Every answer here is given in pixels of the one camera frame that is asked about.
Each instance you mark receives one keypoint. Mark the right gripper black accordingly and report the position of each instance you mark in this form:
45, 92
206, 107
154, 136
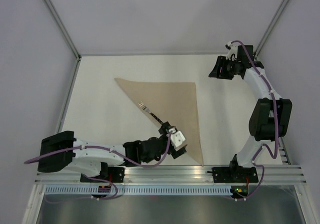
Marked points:
221, 62

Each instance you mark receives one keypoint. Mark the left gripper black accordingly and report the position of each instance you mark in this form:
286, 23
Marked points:
175, 153

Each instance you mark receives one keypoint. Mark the beige cloth napkin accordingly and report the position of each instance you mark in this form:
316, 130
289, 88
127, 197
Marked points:
175, 102

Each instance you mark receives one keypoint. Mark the silver fork black handle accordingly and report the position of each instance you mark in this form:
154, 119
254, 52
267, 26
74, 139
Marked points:
145, 109

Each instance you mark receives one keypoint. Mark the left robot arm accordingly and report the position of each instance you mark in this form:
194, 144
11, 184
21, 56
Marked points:
63, 151

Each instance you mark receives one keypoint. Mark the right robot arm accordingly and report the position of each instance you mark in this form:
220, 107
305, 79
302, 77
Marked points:
252, 149

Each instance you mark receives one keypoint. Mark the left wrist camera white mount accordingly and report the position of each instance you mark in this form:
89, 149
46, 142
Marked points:
177, 138

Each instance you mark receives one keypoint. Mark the right aluminium frame post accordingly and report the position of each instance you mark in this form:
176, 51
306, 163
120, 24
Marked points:
271, 26

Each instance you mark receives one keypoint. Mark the aluminium frame post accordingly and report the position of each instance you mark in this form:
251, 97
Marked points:
59, 23
271, 26

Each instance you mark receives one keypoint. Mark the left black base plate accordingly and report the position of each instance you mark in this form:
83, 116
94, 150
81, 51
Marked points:
112, 174

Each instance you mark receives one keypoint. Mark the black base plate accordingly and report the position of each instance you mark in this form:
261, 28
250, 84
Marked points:
112, 174
234, 175

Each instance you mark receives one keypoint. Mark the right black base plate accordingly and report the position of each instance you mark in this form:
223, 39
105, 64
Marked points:
234, 175

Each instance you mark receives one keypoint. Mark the right aluminium side rail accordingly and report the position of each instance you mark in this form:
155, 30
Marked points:
271, 115

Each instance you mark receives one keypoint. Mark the back aluminium frame bar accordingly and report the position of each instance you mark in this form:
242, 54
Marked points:
154, 53

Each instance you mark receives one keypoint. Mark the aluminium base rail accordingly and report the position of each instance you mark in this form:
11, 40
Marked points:
197, 175

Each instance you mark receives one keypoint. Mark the white slotted cable duct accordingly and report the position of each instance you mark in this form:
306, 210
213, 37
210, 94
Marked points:
165, 190

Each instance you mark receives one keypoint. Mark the left aluminium frame post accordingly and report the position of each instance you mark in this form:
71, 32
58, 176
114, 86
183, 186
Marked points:
59, 23

